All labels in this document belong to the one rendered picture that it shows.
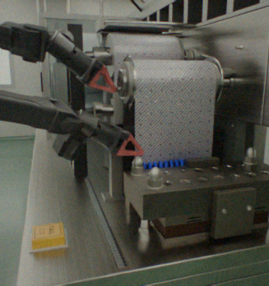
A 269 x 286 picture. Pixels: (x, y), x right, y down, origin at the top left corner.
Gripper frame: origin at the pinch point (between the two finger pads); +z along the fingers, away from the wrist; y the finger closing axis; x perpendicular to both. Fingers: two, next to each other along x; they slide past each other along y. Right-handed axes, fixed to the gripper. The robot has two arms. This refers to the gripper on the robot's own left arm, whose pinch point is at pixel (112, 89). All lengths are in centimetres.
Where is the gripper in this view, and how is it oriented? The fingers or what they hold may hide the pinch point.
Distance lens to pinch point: 84.0
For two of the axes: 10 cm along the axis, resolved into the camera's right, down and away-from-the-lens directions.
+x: 5.9, -8.1, -0.1
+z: 7.4, 5.3, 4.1
